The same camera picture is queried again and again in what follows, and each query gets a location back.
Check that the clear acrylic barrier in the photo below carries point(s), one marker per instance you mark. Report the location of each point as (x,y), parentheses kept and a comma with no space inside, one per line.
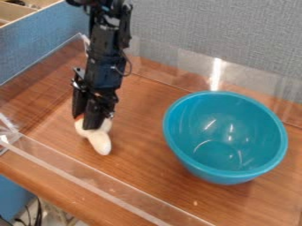
(33,95)
(194,72)
(104,185)

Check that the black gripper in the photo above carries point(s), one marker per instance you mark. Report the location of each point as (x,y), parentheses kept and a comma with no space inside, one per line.
(96,97)

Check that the blue plastic bowl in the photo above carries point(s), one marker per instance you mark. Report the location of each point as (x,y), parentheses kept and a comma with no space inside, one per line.
(227,136)

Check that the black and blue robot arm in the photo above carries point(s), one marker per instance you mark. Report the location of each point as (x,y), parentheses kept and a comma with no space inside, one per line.
(110,36)

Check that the wooden shelf box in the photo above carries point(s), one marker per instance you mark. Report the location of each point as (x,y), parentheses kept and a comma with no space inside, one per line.
(17,9)

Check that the plush mushroom toy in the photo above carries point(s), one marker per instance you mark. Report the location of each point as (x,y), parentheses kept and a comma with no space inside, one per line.
(98,136)

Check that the clear acrylic front barrier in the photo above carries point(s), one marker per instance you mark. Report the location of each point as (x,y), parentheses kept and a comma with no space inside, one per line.
(104,185)

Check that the clear acrylic left barrier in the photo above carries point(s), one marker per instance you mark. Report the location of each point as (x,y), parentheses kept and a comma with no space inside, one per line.
(33,95)

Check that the clear acrylic back barrier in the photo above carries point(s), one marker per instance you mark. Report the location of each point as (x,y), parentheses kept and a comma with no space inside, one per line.
(194,72)

